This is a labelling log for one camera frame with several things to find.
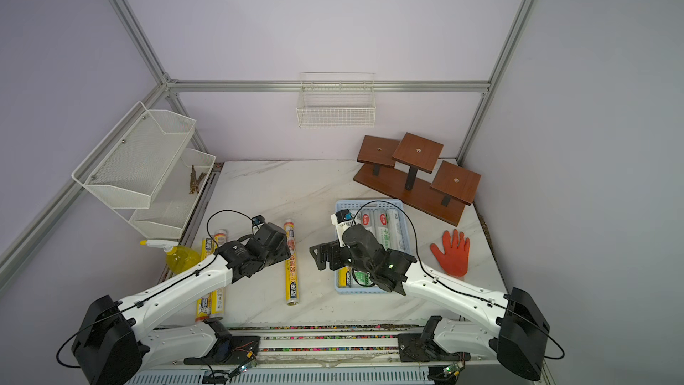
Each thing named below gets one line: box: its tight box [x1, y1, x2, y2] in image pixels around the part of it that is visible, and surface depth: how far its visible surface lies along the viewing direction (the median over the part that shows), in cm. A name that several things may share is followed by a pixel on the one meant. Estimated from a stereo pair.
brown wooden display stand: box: [352, 132, 482, 227], surface depth 100 cm
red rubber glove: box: [430, 229, 471, 278], surface depth 95 cm
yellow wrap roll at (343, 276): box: [338, 266, 351, 288], surface depth 84 cm
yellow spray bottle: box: [139, 239, 202, 274], surface depth 82 cm
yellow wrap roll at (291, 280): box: [284, 219, 300, 306], surface depth 85 cm
